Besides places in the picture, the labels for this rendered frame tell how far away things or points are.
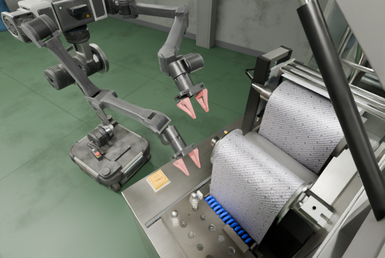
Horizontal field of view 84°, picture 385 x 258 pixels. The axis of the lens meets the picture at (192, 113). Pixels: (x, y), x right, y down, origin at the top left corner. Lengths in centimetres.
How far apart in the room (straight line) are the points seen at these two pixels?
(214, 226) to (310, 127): 45
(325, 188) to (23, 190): 235
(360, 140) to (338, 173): 109
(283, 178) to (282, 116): 22
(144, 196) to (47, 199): 144
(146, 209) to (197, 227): 28
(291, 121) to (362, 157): 55
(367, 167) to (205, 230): 67
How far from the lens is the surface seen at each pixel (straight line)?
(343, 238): 44
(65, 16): 137
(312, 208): 64
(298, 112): 74
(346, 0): 20
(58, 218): 224
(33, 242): 224
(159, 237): 97
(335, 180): 127
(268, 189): 63
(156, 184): 104
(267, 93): 83
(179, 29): 101
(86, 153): 220
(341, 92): 20
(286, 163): 77
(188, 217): 85
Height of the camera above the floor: 181
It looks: 41 degrees down
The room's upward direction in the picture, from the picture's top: 1 degrees clockwise
